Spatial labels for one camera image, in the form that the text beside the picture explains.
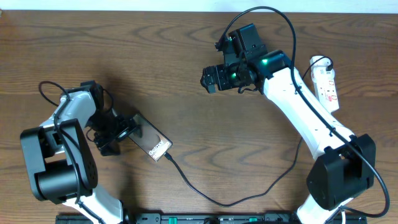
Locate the white power strip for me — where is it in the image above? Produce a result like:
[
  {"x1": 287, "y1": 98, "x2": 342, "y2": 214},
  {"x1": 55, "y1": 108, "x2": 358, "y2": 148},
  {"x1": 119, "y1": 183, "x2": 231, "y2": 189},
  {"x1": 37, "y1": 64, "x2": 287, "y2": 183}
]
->
[{"x1": 311, "y1": 71, "x2": 340, "y2": 113}]

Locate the white USB charger adapter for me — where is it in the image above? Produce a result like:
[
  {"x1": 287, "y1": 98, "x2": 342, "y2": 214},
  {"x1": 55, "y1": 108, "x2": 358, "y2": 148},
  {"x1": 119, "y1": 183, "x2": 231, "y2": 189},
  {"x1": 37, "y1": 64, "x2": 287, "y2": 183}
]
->
[{"x1": 310, "y1": 55, "x2": 335, "y2": 77}]

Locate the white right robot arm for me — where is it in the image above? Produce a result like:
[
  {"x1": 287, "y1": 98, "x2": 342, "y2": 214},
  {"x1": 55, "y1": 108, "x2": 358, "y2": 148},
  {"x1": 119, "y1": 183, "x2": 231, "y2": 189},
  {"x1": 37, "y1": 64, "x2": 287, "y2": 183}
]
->
[{"x1": 201, "y1": 24, "x2": 376, "y2": 223}]

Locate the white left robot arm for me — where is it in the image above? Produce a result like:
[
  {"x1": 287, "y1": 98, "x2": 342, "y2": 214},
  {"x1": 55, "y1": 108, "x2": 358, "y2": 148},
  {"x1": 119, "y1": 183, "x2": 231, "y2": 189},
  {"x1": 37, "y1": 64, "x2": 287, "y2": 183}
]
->
[{"x1": 20, "y1": 80, "x2": 140, "y2": 223}]

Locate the black charging cable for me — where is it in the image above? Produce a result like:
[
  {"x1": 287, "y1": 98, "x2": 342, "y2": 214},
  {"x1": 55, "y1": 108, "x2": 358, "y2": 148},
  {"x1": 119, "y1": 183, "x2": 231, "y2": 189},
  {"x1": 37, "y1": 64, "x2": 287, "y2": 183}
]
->
[{"x1": 164, "y1": 55, "x2": 335, "y2": 208}]

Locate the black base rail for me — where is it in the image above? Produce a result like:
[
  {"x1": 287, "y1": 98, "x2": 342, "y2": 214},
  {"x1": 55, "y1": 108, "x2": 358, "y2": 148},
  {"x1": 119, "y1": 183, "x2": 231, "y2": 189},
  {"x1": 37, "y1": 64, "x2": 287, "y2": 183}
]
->
[{"x1": 55, "y1": 212, "x2": 368, "y2": 224}]

